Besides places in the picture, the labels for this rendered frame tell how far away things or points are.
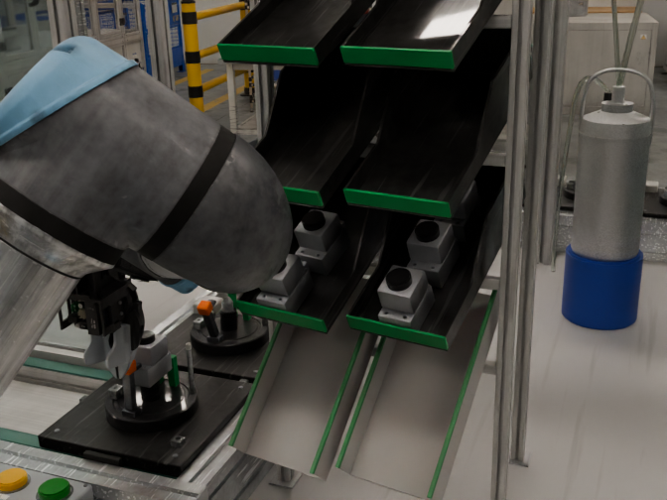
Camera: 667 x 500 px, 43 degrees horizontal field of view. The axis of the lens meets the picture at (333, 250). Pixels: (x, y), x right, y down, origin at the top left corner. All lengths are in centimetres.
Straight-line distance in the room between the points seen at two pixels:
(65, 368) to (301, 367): 53
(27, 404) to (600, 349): 108
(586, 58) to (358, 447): 747
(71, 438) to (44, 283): 70
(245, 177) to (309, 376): 59
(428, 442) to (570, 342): 74
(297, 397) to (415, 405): 16
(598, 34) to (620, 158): 669
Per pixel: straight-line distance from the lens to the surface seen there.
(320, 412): 114
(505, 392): 114
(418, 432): 111
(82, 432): 132
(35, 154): 60
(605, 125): 172
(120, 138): 59
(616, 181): 174
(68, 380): 155
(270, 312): 106
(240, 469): 127
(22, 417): 150
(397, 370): 114
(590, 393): 160
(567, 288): 185
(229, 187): 60
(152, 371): 128
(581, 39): 840
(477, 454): 140
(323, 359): 117
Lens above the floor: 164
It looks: 20 degrees down
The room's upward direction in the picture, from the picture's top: 2 degrees counter-clockwise
